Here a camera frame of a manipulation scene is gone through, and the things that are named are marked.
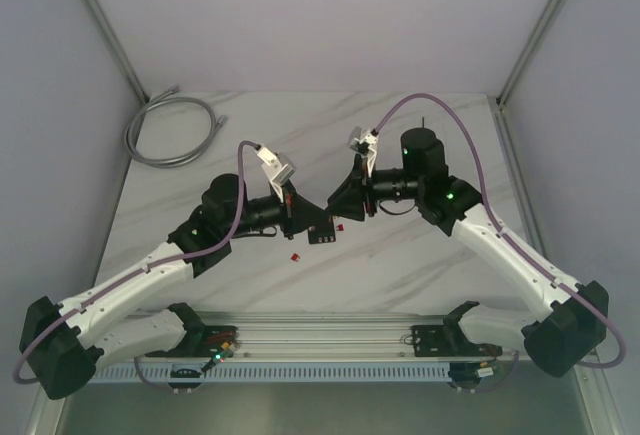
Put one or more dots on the aluminium frame rail right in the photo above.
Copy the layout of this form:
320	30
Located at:
525	207

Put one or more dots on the black fuse box base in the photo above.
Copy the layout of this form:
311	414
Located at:
321	234

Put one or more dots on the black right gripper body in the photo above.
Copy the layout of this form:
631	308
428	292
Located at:
395	184

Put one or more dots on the aluminium front mounting rail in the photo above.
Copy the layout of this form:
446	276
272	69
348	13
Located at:
334	337

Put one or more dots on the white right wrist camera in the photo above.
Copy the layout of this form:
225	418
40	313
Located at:
365	143

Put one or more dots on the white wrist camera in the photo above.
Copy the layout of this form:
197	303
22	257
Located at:
365	143
278	169

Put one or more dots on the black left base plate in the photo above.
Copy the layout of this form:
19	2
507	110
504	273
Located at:
210	342

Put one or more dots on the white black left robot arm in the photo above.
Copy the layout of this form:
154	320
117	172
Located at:
65	344

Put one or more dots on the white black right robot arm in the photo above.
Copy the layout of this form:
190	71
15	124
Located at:
563	321

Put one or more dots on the aluminium frame post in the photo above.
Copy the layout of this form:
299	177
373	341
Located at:
543	25
115	48

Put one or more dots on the white slotted cable duct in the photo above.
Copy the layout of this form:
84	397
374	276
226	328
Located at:
275	372

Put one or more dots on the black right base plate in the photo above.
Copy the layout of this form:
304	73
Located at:
447	341

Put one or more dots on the aluminium frame post left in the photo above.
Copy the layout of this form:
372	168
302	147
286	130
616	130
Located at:
115	48

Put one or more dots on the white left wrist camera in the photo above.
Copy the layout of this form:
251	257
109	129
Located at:
278	169

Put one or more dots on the aluminium frame post right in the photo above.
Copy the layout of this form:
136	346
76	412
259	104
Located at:
543	25

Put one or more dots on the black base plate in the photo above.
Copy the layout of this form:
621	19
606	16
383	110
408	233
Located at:
210	342
447	341

